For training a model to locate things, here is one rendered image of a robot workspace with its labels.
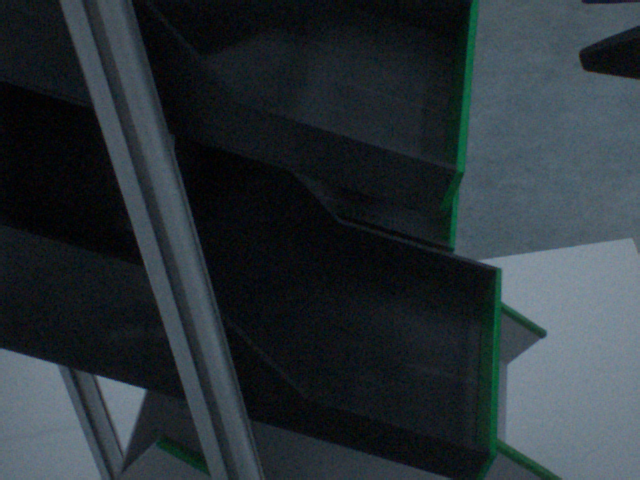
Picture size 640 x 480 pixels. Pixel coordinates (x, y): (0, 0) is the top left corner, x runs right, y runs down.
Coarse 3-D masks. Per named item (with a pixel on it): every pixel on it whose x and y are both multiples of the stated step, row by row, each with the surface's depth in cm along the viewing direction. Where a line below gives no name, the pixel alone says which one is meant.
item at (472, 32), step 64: (0, 0) 47; (192, 0) 57; (256, 0) 58; (320, 0) 60; (384, 0) 59; (448, 0) 59; (0, 64) 49; (64, 64) 49; (192, 64) 48; (256, 64) 55; (320, 64) 56; (384, 64) 57; (448, 64) 59; (192, 128) 50; (256, 128) 49; (320, 128) 49; (384, 128) 54; (448, 128) 54; (384, 192) 51; (448, 192) 50
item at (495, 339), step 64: (0, 128) 67; (64, 128) 67; (0, 192) 66; (64, 192) 67; (192, 192) 68; (256, 192) 68; (0, 256) 55; (64, 256) 55; (128, 256) 55; (256, 256) 68; (320, 256) 69; (384, 256) 69; (448, 256) 69; (0, 320) 58; (64, 320) 57; (128, 320) 57; (256, 320) 64; (320, 320) 66; (384, 320) 67; (448, 320) 68; (128, 384) 60; (256, 384) 58; (320, 384) 62; (384, 384) 64; (448, 384) 65; (384, 448) 60; (448, 448) 59
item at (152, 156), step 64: (64, 0) 43; (128, 0) 45; (128, 64) 45; (128, 128) 47; (128, 192) 48; (192, 256) 50; (192, 320) 53; (64, 384) 99; (192, 384) 54; (256, 448) 60
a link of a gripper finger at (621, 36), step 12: (612, 36) 65; (624, 36) 64; (636, 36) 64; (588, 48) 66; (600, 48) 65; (612, 48) 65; (624, 48) 64; (636, 48) 64; (588, 60) 66; (600, 60) 65; (612, 60) 65; (624, 60) 65; (636, 60) 65; (600, 72) 66; (612, 72) 66; (624, 72) 65; (636, 72) 65
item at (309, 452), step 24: (144, 408) 68; (168, 408) 69; (144, 432) 67; (168, 432) 68; (192, 432) 69; (264, 432) 73; (288, 432) 74; (144, 456) 63; (168, 456) 63; (192, 456) 63; (264, 456) 72; (288, 456) 73; (312, 456) 74; (336, 456) 75; (360, 456) 76; (504, 456) 79
